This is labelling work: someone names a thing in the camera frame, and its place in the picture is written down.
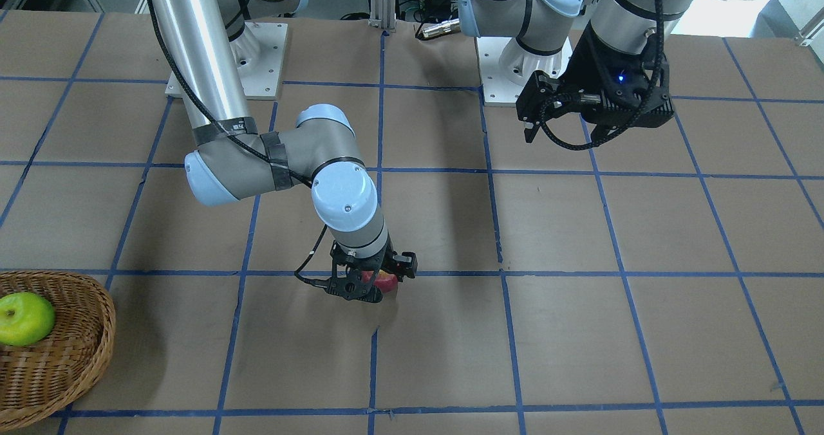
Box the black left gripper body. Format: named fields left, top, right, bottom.
left=560, top=27, right=659, bottom=130

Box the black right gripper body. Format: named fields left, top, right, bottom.
left=330, top=242, right=397, bottom=276

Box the red yellow apple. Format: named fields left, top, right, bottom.
left=361, top=269, right=399, bottom=294

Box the green apple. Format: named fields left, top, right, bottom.
left=1, top=292, right=56, bottom=346

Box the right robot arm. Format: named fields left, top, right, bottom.
left=146, top=0, right=418, bottom=303

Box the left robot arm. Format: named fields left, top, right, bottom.
left=457, top=0, right=694, bottom=151

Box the woven wicker basket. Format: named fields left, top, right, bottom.
left=1, top=270, right=116, bottom=432

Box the silver metal connector plug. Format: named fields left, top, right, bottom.
left=415, top=18, right=461, bottom=41

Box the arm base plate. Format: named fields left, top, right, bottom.
left=165, top=22, right=288, bottom=101
left=476, top=37, right=573, bottom=107

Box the aluminium frame post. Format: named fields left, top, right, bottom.
left=368, top=0, right=397, bottom=33

